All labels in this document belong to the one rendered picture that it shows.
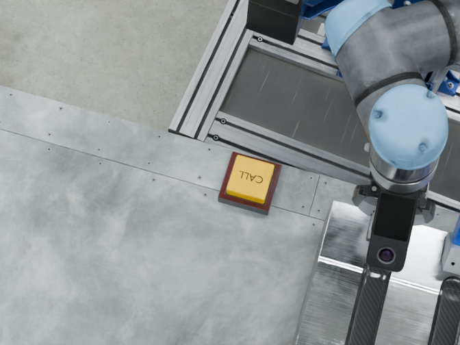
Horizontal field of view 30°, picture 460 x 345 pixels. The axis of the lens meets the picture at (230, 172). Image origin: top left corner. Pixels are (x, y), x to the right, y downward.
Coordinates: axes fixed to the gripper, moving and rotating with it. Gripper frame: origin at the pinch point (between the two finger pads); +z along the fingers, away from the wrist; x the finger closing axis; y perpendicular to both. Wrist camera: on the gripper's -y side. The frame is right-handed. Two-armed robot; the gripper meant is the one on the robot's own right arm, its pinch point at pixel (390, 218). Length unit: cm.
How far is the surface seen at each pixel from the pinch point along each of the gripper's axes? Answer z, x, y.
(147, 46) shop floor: 93, 74, 51
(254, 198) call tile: 8.4, 20.1, 0.0
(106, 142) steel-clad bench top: 8.9, 45.3, 3.2
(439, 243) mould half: 6.5, -7.3, -0.4
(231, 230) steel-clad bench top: 10.8, 22.6, -5.1
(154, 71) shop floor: 93, 70, 45
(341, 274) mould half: 4.0, 4.8, -8.4
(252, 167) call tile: 8.5, 21.8, 4.6
